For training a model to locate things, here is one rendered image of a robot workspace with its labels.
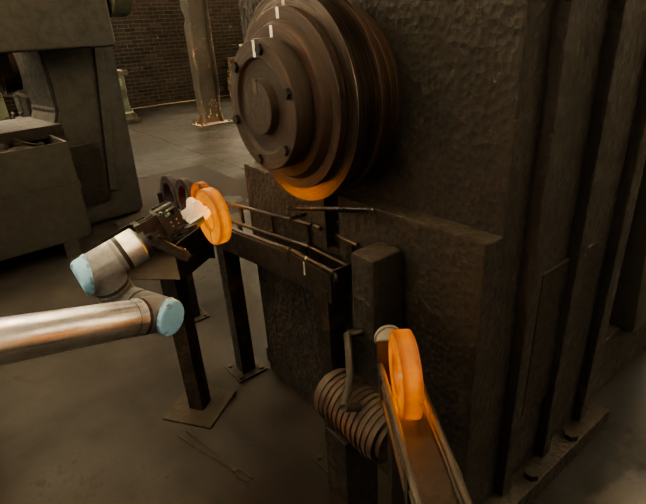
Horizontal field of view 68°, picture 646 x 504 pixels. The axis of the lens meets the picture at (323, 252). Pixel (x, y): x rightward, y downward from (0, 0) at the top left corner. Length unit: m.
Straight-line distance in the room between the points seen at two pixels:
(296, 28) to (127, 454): 1.45
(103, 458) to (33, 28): 2.58
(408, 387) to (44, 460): 1.46
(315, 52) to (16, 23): 2.72
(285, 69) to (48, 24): 2.72
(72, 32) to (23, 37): 0.29
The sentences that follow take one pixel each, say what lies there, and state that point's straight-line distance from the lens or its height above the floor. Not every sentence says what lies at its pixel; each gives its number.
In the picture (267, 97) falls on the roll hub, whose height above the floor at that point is 1.14.
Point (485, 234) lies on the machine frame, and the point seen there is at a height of 0.87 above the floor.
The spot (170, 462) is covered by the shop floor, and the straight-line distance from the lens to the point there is 1.79.
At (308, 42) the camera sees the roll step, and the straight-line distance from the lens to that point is 1.04.
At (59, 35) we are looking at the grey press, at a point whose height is 1.34.
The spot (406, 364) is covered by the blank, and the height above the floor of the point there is 0.77.
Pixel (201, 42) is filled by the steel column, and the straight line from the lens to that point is 8.18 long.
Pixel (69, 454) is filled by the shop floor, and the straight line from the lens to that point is 1.97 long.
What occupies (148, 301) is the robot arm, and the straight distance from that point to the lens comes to 1.18.
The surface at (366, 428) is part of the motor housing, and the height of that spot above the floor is 0.51.
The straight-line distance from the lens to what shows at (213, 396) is 1.97.
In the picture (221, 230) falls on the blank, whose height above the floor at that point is 0.81.
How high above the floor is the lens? 1.26
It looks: 25 degrees down
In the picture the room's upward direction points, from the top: 4 degrees counter-clockwise
